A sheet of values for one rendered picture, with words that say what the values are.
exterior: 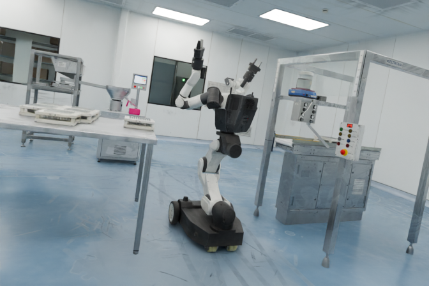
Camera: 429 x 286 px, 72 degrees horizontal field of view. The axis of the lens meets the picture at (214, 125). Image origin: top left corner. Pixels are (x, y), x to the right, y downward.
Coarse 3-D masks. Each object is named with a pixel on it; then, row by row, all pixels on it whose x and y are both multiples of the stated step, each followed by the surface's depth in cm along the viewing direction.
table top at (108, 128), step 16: (0, 112) 215; (16, 112) 228; (16, 128) 179; (32, 128) 181; (48, 128) 183; (64, 128) 189; (80, 128) 198; (96, 128) 209; (112, 128) 221; (128, 128) 235
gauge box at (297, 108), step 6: (294, 102) 288; (300, 102) 280; (306, 102) 283; (294, 108) 287; (300, 108) 280; (306, 108) 284; (312, 108) 287; (294, 114) 286; (300, 114) 281; (306, 114) 285; (312, 114) 288; (294, 120) 285; (306, 120) 286; (312, 120) 289
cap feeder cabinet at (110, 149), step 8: (104, 112) 428; (112, 112) 432; (120, 112) 445; (104, 144) 434; (112, 144) 438; (120, 144) 442; (128, 144) 446; (136, 144) 450; (96, 152) 432; (104, 152) 435; (112, 152) 439; (120, 152) 443; (128, 152) 447; (136, 152) 451; (136, 160) 454
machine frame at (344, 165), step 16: (368, 64) 218; (384, 64) 228; (272, 96) 310; (352, 96) 222; (272, 112) 307; (352, 112) 221; (272, 128) 309; (336, 176) 228; (256, 192) 318; (336, 192) 226; (256, 208) 318; (336, 208) 225; (416, 208) 277; (336, 224) 227; (416, 224) 276; (416, 240) 278
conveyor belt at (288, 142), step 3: (276, 138) 311; (276, 141) 308; (279, 141) 304; (282, 141) 300; (285, 141) 296; (288, 141) 294; (291, 141) 298; (285, 144) 295; (288, 144) 292; (291, 144) 288; (306, 144) 296; (309, 144) 298; (312, 144) 300; (315, 144) 304; (366, 150) 337; (369, 150) 339; (372, 150) 341
